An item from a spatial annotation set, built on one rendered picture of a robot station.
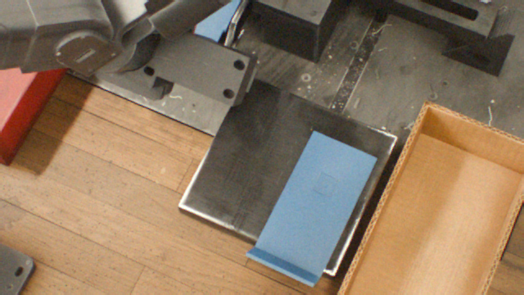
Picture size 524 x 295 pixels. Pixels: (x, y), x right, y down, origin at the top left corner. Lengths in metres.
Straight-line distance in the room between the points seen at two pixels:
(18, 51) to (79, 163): 0.35
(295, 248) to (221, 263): 0.08
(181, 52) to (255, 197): 0.22
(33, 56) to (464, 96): 0.51
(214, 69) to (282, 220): 0.22
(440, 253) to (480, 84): 0.19
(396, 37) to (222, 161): 0.24
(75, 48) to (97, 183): 0.33
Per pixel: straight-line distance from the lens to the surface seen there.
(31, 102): 1.05
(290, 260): 0.97
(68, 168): 1.05
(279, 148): 1.01
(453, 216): 1.02
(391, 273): 0.99
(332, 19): 1.06
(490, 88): 1.08
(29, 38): 0.71
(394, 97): 1.06
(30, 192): 1.05
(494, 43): 1.03
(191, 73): 0.83
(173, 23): 0.78
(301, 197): 0.99
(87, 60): 0.75
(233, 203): 0.99
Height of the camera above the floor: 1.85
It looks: 67 degrees down
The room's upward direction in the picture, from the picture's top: 4 degrees counter-clockwise
